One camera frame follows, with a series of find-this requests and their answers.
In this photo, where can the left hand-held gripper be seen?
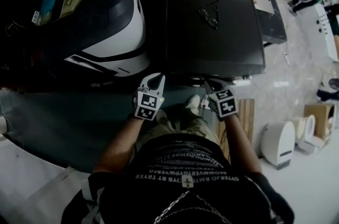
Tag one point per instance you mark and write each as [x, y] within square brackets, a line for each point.
[148, 106]

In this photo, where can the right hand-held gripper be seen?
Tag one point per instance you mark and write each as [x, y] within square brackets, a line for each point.
[223, 105]

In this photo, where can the person's right forearm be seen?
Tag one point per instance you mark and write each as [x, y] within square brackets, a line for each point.
[243, 146]

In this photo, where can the person's left forearm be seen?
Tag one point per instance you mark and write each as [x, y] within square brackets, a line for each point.
[116, 146]

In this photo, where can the person's right white shoe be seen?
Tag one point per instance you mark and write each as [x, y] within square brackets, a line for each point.
[192, 101]

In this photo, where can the person's white shoe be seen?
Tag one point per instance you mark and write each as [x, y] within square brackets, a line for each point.
[161, 115]
[192, 101]

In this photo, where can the person's left white shoe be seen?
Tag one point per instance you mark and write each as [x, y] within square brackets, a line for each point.
[161, 115]

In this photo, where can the person's beige trousers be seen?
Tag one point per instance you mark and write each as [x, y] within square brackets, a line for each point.
[190, 125]

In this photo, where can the black eyeglasses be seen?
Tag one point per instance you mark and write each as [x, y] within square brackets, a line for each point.
[209, 15]

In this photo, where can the white and black washing machine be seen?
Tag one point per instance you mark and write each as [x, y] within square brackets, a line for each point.
[106, 32]

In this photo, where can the white rounded appliance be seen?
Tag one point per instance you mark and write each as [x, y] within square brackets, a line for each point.
[279, 143]

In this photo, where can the black side table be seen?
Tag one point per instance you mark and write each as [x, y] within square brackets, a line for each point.
[272, 19]

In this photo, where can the dark green floor mat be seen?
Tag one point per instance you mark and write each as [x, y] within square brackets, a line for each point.
[66, 122]

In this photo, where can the person's black printed t-shirt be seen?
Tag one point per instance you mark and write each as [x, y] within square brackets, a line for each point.
[185, 186]

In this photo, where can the white toilet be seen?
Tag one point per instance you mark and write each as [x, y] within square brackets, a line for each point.
[308, 133]

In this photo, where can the small cardboard box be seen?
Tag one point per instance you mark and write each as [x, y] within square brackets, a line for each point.
[319, 117]

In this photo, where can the white counter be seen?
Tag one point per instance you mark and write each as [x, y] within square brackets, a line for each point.
[327, 27]

